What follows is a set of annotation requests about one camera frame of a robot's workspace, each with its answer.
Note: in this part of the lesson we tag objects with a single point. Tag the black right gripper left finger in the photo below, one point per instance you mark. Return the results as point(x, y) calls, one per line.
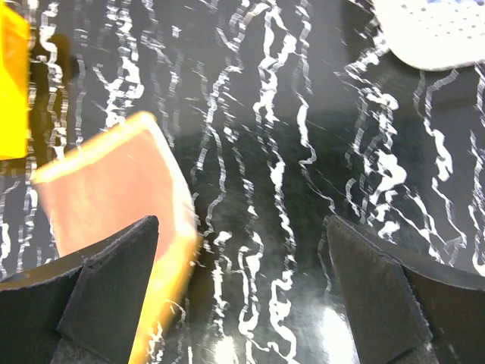
point(83, 307)

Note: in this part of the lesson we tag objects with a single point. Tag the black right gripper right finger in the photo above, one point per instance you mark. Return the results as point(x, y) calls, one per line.
point(403, 307)

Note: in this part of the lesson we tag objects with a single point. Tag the brown yellow bear towel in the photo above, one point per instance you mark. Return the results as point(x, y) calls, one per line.
point(112, 180)

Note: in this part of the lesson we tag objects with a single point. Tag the white perforated plastic basket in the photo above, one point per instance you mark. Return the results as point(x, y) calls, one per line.
point(433, 35)

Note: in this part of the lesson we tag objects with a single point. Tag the yellow plastic bin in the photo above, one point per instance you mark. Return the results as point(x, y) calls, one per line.
point(15, 37)

